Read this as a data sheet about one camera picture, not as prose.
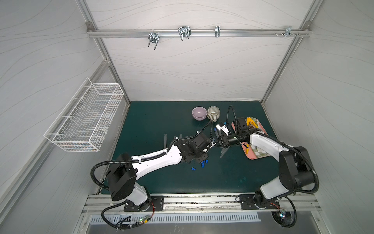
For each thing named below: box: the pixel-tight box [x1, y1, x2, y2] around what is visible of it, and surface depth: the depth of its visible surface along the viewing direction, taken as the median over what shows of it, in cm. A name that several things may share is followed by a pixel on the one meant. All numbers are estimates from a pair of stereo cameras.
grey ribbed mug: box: [206, 105, 221, 123], surface depth 106 cm
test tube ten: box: [219, 146, 230, 158], surface depth 94 cm
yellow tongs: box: [246, 117, 259, 129], surface depth 106 cm
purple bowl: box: [191, 106, 208, 121], surface depth 110 cm
